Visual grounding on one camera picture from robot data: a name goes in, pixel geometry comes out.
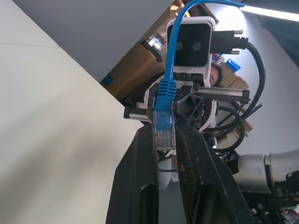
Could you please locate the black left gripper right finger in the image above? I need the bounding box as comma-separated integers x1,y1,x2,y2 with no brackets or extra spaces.
174,118,257,224

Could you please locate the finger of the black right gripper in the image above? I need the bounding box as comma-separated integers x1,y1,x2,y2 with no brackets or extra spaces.
146,81,162,122
173,86,206,127

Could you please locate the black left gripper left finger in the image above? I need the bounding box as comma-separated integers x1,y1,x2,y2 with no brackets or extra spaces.
106,125,160,224

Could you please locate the blue ethernet cable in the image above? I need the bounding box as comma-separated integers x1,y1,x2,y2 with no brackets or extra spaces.
152,0,248,152

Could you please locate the white coupler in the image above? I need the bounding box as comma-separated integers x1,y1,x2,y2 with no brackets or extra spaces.
157,149,180,190

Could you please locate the brown cardboard box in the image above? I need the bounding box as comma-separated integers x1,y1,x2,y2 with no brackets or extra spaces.
100,40,167,100

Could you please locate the ceiling light strip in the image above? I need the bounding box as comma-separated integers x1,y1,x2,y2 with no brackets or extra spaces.
238,4,299,21

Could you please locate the white robot head camera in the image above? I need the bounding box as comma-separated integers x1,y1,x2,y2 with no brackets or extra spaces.
164,16,216,87

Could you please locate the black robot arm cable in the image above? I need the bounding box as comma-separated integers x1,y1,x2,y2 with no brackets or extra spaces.
210,29,267,154

